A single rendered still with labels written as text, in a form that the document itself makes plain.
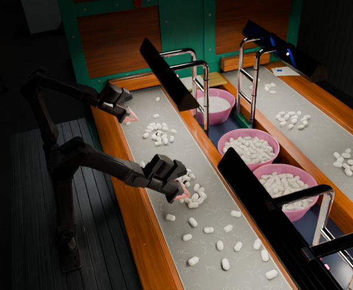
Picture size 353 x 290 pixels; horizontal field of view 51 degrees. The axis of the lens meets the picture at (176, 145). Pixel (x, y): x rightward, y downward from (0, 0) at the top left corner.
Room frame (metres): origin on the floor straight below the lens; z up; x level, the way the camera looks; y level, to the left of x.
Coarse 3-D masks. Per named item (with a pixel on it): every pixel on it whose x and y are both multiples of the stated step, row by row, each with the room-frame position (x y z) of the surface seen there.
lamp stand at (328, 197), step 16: (304, 192) 0.63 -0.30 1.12; (320, 192) 0.63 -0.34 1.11; (272, 208) 0.59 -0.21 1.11; (320, 208) 0.66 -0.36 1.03; (320, 224) 0.65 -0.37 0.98; (320, 240) 0.64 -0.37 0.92; (336, 240) 0.49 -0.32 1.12; (352, 240) 0.48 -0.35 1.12; (304, 256) 0.46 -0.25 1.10; (320, 256) 0.46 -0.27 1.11; (352, 288) 0.50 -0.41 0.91
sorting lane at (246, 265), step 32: (160, 96) 1.85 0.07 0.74; (128, 128) 1.54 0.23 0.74; (192, 160) 1.26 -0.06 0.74; (192, 192) 1.06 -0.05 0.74; (224, 192) 1.04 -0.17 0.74; (160, 224) 0.90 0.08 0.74; (224, 224) 0.88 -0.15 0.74; (192, 256) 0.76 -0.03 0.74; (224, 256) 0.75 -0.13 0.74; (256, 256) 0.74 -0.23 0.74; (192, 288) 0.64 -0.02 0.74; (224, 288) 0.63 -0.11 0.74; (256, 288) 0.63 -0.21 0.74; (288, 288) 0.62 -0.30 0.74
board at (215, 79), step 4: (212, 72) 2.03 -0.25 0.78; (216, 72) 2.03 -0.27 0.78; (212, 76) 1.98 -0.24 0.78; (216, 76) 1.98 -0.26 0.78; (220, 76) 1.98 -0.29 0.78; (212, 80) 1.93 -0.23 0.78; (216, 80) 1.93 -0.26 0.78; (220, 80) 1.92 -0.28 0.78; (224, 80) 1.92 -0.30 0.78; (212, 84) 1.88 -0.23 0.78; (216, 84) 1.88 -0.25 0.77; (220, 84) 1.89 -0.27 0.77
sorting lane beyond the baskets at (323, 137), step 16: (272, 80) 1.95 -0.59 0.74; (272, 96) 1.76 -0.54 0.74; (288, 96) 1.75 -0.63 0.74; (272, 112) 1.60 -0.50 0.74; (304, 112) 1.58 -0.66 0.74; (320, 112) 1.57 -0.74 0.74; (304, 128) 1.44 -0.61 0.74; (320, 128) 1.43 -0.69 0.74; (336, 128) 1.42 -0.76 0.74; (304, 144) 1.31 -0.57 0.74; (320, 144) 1.30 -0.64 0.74; (336, 144) 1.29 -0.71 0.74; (352, 144) 1.29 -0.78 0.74; (320, 160) 1.20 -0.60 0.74; (336, 160) 1.19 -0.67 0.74; (336, 176) 1.09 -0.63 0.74; (352, 176) 1.08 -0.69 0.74; (352, 192) 0.99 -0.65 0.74
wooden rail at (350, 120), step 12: (288, 84) 1.87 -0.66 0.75; (300, 84) 1.83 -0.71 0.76; (312, 84) 1.82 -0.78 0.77; (312, 96) 1.69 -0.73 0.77; (324, 96) 1.68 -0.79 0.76; (324, 108) 1.56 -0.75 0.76; (336, 108) 1.55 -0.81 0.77; (348, 108) 1.55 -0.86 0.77; (336, 120) 1.47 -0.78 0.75; (348, 120) 1.44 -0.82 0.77
